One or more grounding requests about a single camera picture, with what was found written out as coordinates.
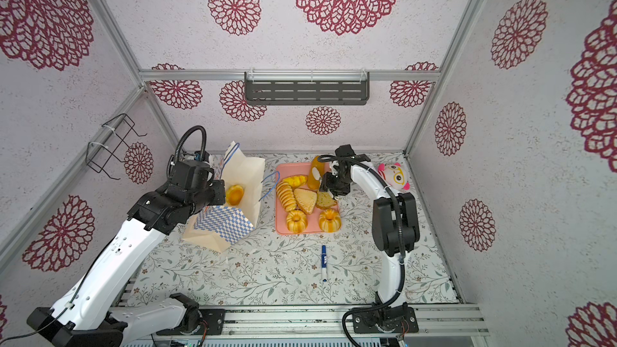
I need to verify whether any long brown bread loaf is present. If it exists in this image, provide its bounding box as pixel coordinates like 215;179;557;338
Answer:
306;156;326;191

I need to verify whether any ridged spiral bread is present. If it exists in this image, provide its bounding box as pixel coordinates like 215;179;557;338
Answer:
276;181;297;212

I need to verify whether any toast slice bread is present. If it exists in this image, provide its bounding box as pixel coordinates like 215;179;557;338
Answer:
316;191;337;210

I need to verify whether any yellow twisted bread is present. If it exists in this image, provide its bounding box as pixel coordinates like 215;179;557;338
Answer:
283;174;308;189

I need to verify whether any bundt bread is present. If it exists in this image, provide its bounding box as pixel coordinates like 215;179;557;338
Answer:
286;210;308;234
318;209;342;233

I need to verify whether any metal base rail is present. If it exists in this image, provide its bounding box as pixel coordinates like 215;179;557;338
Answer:
108;304;490;347

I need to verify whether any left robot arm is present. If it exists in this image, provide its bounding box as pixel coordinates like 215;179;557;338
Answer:
27;125;225;346

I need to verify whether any pink plush toy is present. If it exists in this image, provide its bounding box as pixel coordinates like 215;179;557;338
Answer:
378;162;411;192

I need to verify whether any checkered paper bag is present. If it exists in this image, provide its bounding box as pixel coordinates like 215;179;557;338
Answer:
182;141;280;252

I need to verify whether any triangular sandwich bread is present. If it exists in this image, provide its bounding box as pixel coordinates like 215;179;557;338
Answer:
293;188;317;215

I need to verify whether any blue marker pen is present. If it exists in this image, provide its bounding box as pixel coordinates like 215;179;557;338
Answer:
321;245;329;283

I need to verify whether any grey wall shelf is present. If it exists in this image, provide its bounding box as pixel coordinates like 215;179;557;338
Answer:
244;71;371;106

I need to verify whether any pink tray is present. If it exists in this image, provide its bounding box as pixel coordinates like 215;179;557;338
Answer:
276;158;343;236

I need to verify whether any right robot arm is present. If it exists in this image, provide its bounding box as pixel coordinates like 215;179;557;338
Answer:
317;145;420;346

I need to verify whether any black wire rack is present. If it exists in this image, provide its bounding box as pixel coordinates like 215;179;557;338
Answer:
84;112;148;181

